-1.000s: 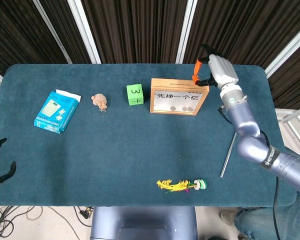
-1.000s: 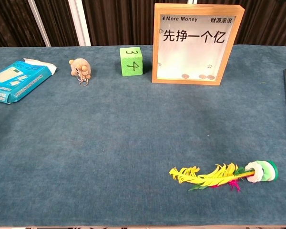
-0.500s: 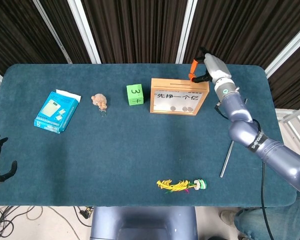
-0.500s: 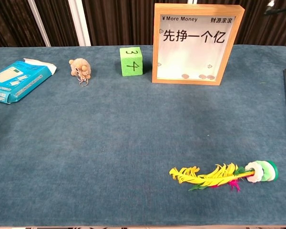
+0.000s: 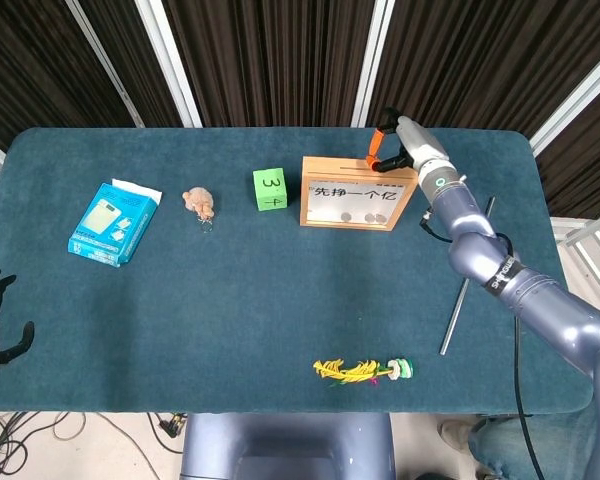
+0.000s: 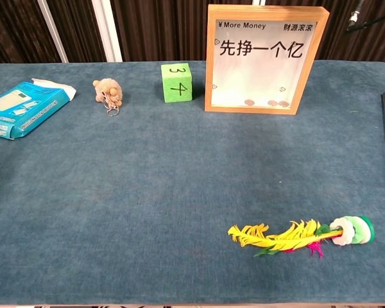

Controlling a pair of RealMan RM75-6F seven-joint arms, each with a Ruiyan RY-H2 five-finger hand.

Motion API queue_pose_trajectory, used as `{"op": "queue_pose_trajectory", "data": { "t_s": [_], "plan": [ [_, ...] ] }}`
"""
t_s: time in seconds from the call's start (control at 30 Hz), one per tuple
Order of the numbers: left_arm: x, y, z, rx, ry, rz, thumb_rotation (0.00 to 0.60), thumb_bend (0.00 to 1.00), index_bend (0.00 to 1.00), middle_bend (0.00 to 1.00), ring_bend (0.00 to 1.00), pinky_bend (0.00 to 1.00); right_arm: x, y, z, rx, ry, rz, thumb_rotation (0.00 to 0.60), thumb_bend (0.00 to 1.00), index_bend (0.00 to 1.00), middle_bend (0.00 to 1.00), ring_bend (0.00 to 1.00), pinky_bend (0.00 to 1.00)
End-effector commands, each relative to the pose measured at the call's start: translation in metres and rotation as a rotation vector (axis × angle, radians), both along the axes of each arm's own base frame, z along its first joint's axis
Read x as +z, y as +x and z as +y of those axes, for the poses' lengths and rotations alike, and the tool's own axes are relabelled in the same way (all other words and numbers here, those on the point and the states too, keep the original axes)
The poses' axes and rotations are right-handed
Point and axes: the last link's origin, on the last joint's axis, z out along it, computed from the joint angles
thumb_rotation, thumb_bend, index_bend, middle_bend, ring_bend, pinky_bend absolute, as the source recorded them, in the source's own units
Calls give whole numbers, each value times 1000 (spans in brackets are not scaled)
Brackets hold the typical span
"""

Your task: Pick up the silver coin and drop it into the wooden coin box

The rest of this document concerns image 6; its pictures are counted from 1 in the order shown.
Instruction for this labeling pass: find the wooden coin bank frame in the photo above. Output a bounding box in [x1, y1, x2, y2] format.
[204, 4, 330, 116]

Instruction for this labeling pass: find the thin grey frame beam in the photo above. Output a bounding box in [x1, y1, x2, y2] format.
[37, 0, 70, 64]

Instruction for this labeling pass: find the blue cardboard box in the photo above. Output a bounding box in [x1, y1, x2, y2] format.
[0, 78, 78, 141]

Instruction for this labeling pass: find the yellow feather shuttlecock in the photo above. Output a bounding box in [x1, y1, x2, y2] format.
[227, 215, 375, 259]

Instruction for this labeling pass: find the blue table cloth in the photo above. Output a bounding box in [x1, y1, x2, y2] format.
[0, 60, 385, 305]

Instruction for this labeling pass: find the green foam number cube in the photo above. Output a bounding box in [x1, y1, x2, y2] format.
[160, 62, 193, 104]

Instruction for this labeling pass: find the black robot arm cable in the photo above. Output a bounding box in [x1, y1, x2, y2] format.
[345, 0, 385, 32]

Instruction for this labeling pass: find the beige plush keychain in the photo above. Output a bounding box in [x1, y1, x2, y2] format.
[92, 78, 124, 117]

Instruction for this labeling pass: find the dark pleated curtain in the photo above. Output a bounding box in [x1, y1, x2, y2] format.
[0, 0, 385, 65]

